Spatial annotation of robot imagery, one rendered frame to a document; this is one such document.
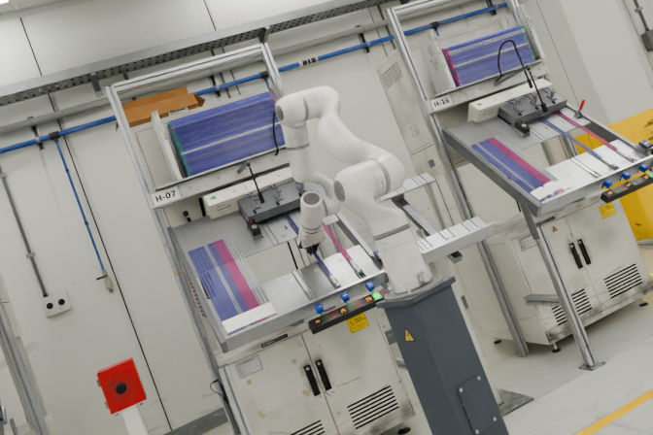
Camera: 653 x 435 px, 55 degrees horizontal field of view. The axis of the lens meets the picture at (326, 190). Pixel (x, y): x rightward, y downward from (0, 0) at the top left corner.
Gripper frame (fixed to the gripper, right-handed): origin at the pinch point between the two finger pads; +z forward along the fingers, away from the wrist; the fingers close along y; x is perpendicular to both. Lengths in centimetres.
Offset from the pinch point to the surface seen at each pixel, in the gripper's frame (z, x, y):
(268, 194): 1.3, -36.9, 3.5
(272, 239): 3.6, -14.6, 11.5
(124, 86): -31, -97, 45
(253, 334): -2.1, 26.8, 37.0
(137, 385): 8, 22, 81
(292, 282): -0.9, 11.7, 14.0
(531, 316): 57, 45, -96
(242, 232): 5.4, -25.1, 21.1
